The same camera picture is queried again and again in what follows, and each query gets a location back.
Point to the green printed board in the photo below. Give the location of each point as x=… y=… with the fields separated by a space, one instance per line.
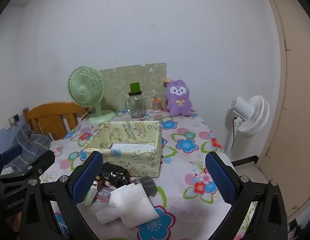
x=145 y=75

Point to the grey plaid pillow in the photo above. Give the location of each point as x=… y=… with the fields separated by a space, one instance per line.
x=32 y=140

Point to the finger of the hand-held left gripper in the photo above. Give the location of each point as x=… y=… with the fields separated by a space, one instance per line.
x=11 y=153
x=44 y=160

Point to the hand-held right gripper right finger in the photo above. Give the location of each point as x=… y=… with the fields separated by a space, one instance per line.
x=221 y=180

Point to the purple plush bunny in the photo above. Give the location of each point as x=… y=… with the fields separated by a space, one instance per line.
x=178 y=100

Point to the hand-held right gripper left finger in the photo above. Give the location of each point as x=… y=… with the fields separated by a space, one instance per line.
x=87 y=177

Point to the grey sock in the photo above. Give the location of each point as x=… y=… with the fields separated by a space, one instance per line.
x=148 y=186

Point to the colourful small box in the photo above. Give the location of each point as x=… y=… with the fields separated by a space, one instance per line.
x=91 y=195

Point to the yellow printed fabric storage box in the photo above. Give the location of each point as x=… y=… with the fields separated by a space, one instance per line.
x=135 y=155

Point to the white standing fan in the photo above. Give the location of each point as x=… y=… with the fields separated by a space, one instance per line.
x=245 y=110

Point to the small jar with orange lid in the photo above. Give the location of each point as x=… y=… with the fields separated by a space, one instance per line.
x=156 y=106

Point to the white cloth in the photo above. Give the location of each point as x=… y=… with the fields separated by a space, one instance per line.
x=135 y=205

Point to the wall socket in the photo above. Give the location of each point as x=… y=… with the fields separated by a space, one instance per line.
x=14 y=118

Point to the black plastic bag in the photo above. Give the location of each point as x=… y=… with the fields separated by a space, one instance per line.
x=114 y=175

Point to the green desk fan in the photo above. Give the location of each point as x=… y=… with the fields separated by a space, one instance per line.
x=82 y=90

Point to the glass mug with green lid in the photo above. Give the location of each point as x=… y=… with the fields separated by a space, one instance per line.
x=136 y=105

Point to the floral tablecloth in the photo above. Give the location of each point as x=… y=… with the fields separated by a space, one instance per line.
x=185 y=205

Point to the wooden bed headboard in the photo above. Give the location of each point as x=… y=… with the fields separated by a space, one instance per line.
x=52 y=112

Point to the beige wooden door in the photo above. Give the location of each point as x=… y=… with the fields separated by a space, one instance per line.
x=295 y=105

